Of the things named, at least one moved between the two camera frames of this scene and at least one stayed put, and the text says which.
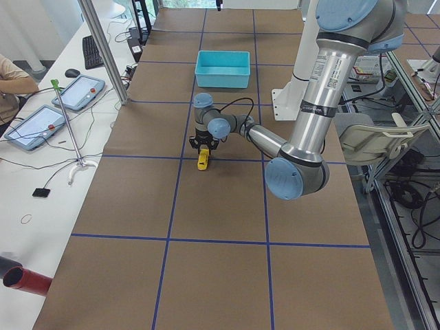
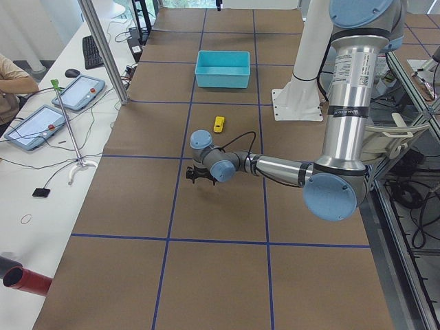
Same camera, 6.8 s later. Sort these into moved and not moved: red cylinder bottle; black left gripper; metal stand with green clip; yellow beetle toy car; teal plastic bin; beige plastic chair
Moved: black left gripper; yellow beetle toy car
Not moved: beige plastic chair; teal plastic bin; metal stand with green clip; red cylinder bottle
